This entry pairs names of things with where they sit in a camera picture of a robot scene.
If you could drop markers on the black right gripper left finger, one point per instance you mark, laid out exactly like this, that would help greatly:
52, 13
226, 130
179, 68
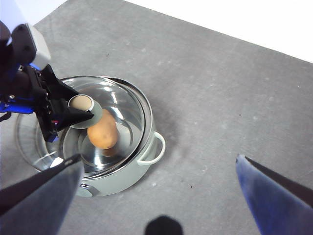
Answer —
41, 200

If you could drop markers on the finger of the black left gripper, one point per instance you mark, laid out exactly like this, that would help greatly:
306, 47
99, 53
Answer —
67, 115
57, 89

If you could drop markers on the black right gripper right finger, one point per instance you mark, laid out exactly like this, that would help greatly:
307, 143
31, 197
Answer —
276, 198

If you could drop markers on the glass lid with green knob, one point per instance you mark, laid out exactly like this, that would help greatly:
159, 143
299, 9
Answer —
96, 115

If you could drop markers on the brown potato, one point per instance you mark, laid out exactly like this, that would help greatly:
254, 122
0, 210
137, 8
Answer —
104, 132

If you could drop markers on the pale green electric cooking pot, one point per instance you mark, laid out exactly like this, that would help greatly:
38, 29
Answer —
127, 171

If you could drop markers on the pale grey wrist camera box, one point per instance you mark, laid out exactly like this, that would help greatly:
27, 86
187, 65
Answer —
41, 49

